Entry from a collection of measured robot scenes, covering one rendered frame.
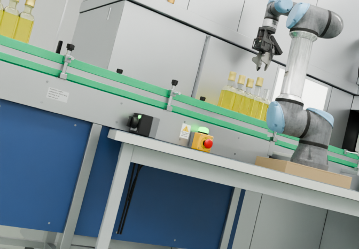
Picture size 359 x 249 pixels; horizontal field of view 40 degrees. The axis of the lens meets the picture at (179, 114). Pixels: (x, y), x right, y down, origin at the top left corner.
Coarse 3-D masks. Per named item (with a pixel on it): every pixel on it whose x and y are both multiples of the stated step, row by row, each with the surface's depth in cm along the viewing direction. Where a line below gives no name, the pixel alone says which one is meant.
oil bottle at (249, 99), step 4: (248, 92) 241; (248, 96) 239; (252, 96) 241; (244, 100) 239; (248, 100) 239; (252, 100) 241; (244, 104) 238; (248, 104) 240; (252, 104) 241; (244, 108) 238; (248, 108) 240; (244, 112) 239; (248, 112) 240
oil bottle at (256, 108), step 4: (256, 96) 243; (256, 100) 242; (260, 100) 243; (256, 104) 242; (260, 104) 243; (252, 108) 241; (256, 108) 242; (260, 108) 244; (252, 112) 241; (256, 112) 243; (252, 116) 241; (256, 116) 243
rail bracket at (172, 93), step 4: (172, 80) 202; (176, 80) 202; (172, 84) 202; (176, 84) 202; (172, 88) 202; (168, 92) 202; (172, 92) 201; (176, 92) 198; (180, 92) 197; (172, 96) 202; (168, 100) 202; (168, 104) 201; (164, 108) 202; (168, 108) 200
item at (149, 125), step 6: (138, 114) 189; (144, 114) 187; (138, 120) 188; (144, 120) 187; (150, 120) 188; (156, 120) 190; (138, 126) 187; (144, 126) 187; (150, 126) 188; (156, 126) 190; (132, 132) 190; (138, 132) 186; (144, 132) 187; (150, 132) 189; (156, 132) 190
